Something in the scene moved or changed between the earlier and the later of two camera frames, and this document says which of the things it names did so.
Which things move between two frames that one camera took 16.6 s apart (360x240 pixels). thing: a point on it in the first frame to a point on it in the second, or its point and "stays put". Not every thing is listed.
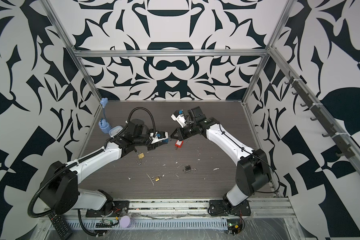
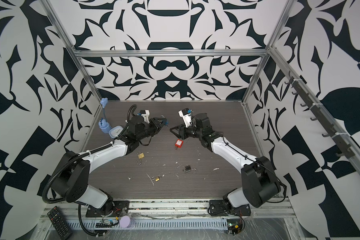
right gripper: x=181 y=136 stays put
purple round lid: x=125 y=221 stays put
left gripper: x=154 y=145 to x=156 y=124
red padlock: x=179 y=143 stays put
